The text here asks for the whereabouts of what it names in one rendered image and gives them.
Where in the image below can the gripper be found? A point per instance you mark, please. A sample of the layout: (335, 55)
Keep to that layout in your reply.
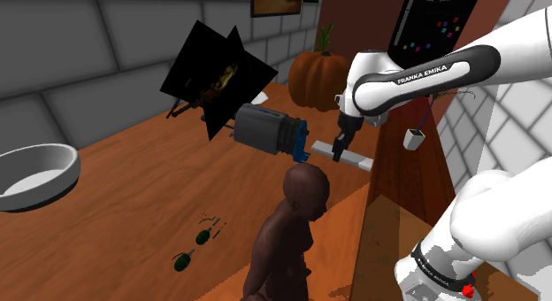
(351, 124)

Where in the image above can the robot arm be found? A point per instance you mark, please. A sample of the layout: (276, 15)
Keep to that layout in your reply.
(513, 45)

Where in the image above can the white flat bar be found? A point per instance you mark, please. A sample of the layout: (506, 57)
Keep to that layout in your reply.
(321, 150)

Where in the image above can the orange pumpkin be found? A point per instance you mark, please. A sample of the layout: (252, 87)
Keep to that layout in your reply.
(317, 78)

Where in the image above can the white hanging plant pot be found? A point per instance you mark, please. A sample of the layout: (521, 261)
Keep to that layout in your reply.
(414, 139)

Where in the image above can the grey toaster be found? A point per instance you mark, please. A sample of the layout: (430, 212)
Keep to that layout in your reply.
(258, 127)

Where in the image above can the brown baby figure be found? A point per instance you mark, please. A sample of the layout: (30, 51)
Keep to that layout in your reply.
(286, 244)

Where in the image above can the black flat square panels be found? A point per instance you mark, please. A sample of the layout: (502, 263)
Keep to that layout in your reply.
(207, 67)

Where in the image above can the black fridge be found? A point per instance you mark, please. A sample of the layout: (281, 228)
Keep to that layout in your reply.
(431, 24)

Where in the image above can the green grenade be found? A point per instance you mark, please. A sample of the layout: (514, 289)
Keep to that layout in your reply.
(182, 262)
(203, 237)

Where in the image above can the white bowl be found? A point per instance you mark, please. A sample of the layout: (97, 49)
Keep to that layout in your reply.
(39, 162)

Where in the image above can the large wall picture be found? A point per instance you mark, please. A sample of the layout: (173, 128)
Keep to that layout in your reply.
(276, 1)

